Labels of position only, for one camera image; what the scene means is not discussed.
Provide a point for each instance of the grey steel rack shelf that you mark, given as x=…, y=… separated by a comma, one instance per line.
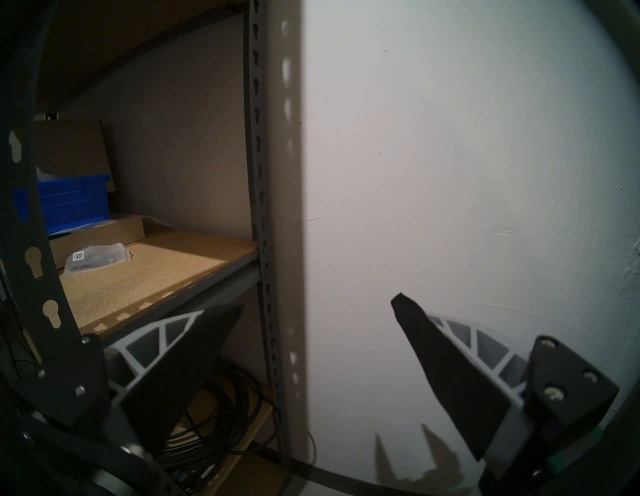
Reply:
x=257, y=150

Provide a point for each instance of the clear bag of black parts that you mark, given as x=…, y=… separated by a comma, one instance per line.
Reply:
x=100, y=257

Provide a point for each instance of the leaning cardboard flap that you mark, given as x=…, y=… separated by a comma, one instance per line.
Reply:
x=70, y=145

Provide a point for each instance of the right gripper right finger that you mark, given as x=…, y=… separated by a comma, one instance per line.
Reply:
x=450, y=380

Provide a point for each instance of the flat tan cardboard box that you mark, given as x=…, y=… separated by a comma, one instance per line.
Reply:
x=100, y=232

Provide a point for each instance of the blue plastic bin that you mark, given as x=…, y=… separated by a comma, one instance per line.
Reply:
x=70, y=205

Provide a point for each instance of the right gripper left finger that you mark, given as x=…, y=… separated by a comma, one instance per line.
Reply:
x=170, y=370

